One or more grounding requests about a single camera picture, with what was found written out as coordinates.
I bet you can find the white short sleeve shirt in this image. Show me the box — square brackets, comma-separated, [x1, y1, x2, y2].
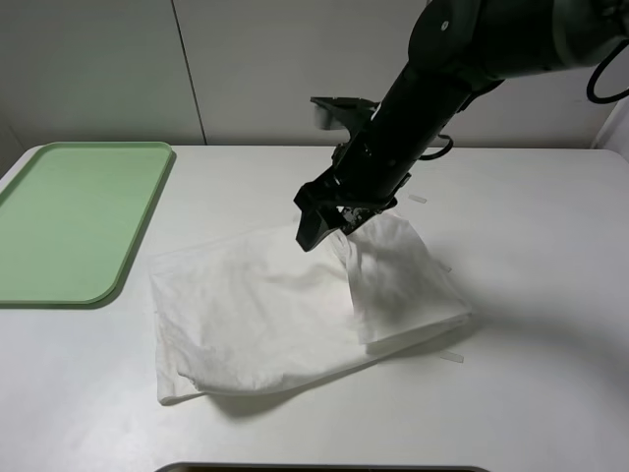
[149, 212, 472, 405]

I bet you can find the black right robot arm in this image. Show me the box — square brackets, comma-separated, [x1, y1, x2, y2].
[295, 1, 628, 251]

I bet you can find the green plastic tray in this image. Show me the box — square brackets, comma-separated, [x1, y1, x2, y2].
[1, 142, 175, 308]

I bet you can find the clear tape strip lower right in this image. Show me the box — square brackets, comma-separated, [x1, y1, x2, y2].
[439, 351, 464, 364]

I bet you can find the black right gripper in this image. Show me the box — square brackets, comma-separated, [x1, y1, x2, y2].
[295, 117, 442, 252]

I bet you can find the clear tape strip upper right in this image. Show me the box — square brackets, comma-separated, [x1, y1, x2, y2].
[408, 195, 428, 204]

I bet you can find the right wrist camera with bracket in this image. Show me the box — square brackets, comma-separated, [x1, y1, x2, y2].
[310, 96, 379, 134]

